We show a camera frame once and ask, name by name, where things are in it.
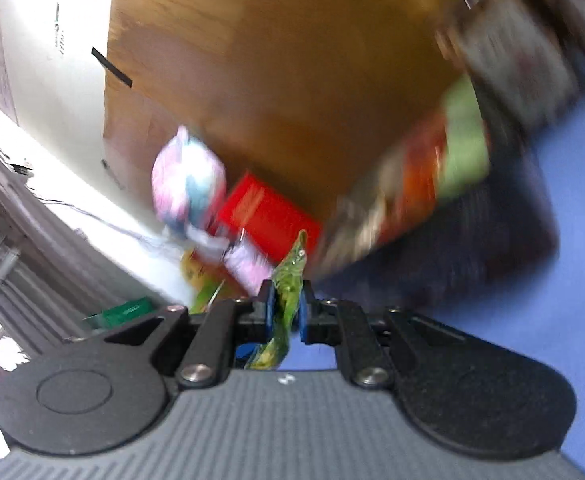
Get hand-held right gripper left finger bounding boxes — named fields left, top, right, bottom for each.
left=103, top=280, right=277, bottom=388

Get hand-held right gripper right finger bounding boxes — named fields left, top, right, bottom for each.
left=296, top=280, right=484, bottom=388

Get yellow green snack packet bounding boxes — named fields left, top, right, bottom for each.
left=242, top=230, right=309, bottom=372

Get clear nut packet yellow edges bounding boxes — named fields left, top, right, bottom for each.
left=322, top=195, right=388, bottom=271

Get red snack packet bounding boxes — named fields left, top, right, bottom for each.
left=377, top=115, right=448, bottom=246

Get black printed box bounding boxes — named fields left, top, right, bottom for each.
left=317, top=75, right=563, bottom=291

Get green cracker packet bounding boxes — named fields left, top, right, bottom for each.
left=437, top=77, right=493, bottom=201

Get smartphone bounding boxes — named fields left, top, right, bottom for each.
left=222, top=237, right=273, bottom=296

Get yellow green toy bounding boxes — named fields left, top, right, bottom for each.
left=180, top=250, right=246, bottom=316

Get red gift box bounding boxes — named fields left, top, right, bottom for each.
left=192, top=172, right=323, bottom=281

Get green plastic crate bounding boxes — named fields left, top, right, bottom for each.
left=88, top=297, right=156, bottom=331

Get pastel plush toy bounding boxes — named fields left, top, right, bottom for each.
left=151, top=126, right=233, bottom=261

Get grey curtain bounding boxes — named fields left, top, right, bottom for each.
left=0, top=120, right=183, bottom=361

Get black tape strip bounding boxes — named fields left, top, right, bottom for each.
left=91, top=46, right=134, bottom=88

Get thin dark cable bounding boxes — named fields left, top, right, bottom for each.
left=27, top=187, right=173, bottom=251

